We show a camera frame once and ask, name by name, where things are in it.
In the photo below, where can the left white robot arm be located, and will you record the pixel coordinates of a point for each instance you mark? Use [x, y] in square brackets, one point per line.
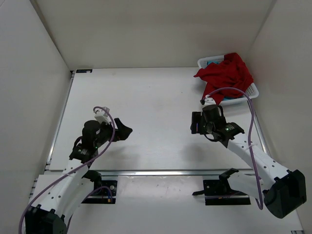
[53, 213]

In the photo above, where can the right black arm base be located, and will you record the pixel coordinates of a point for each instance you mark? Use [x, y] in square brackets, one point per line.
[217, 192]

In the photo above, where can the blue t shirt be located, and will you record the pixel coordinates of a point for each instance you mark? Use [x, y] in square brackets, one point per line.
[222, 75]

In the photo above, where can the white plastic basket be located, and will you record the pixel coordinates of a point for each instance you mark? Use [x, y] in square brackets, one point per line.
[252, 91]

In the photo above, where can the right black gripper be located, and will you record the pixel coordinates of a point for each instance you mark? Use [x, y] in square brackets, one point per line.
[198, 117]

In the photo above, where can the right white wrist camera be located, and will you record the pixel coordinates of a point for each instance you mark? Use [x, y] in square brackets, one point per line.
[207, 100]

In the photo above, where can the black table label sticker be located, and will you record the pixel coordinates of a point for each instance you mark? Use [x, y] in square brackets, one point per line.
[83, 71]

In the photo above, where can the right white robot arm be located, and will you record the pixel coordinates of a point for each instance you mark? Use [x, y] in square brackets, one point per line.
[274, 186]

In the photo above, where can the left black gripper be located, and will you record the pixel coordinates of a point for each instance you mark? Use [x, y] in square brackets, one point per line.
[122, 132]

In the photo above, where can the red t shirt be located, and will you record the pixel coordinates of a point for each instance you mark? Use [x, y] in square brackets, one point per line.
[234, 58]

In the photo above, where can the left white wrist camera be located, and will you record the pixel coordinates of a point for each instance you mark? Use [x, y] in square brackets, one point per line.
[101, 115]

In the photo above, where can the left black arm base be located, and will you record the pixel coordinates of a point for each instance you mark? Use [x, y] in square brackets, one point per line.
[104, 190]

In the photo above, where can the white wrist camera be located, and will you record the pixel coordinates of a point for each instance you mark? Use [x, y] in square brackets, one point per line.
[207, 100]
[101, 115]

